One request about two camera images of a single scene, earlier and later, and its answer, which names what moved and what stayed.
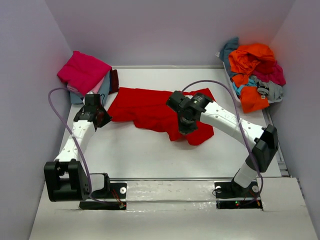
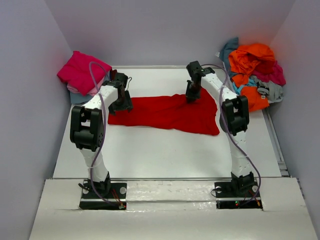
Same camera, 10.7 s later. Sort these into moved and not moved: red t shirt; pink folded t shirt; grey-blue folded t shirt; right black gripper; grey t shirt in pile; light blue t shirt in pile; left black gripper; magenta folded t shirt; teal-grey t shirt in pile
Moved: red t shirt; left black gripper; right black gripper
Not moved: grey t shirt in pile; light blue t shirt in pile; pink folded t shirt; magenta folded t shirt; grey-blue folded t shirt; teal-grey t shirt in pile
